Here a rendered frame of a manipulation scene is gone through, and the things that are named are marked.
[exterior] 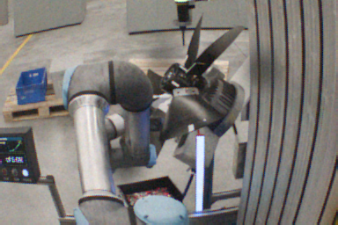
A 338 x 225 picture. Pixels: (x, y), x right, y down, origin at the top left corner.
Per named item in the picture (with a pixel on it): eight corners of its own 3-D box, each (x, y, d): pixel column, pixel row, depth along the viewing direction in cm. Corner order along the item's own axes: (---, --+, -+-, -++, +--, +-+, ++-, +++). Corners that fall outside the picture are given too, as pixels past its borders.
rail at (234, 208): (279, 206, 153) (282, 192, 150) (281, 212, 150) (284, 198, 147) (63, 225, 147) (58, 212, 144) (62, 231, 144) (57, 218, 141)
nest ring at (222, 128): (198, 123, 198) (191, 119, 196) (236, 76, 191) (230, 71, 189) (208, 153, 173) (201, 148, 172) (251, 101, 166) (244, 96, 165)
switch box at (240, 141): (260, 174, 208) (266, 138, 199) (235, 179, 207) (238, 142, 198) (257, 166, 216) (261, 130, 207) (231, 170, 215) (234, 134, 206)
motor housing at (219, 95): (202, 122, 195) (178, 106, 191) (234, 82, 189) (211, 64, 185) (210, 147, 174) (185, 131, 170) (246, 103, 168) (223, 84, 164)
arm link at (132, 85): (154, 46, 114) (152, 146, 153) (112, 50, 113) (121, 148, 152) (160, 80, 107) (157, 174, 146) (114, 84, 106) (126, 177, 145)
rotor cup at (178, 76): (198, 76, 184) (172, 58, 180) (211, 79, 170) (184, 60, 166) (179, 105, 184) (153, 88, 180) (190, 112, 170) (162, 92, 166)
